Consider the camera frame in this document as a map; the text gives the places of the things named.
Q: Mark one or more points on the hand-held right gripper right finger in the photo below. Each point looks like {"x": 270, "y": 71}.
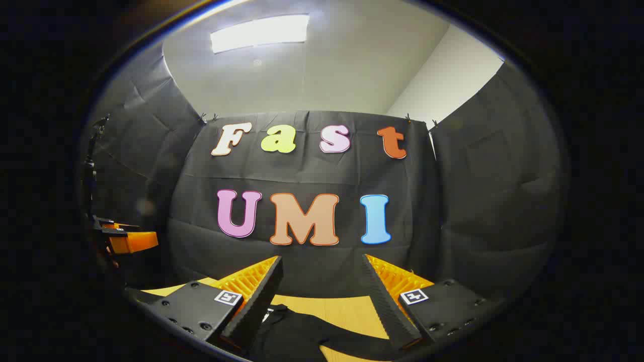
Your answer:
{"x": 390, "y": 311}

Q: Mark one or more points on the black backdrop cloth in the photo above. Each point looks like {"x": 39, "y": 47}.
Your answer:
{"x": 302, "y": 171}

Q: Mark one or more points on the white ceiling light panel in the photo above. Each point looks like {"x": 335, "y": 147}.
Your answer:
{"x": 259, "y": 32}

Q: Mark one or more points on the black buttoned cardigan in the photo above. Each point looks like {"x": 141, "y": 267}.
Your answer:
{"x": 292, "y": 337}

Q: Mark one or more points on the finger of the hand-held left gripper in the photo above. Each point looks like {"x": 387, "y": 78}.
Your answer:
{"x": 118, "y": 224}
{"x": 133, "y": 242}

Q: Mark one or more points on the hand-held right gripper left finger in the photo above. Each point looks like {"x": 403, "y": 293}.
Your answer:
{"x": 256, "y": 306}

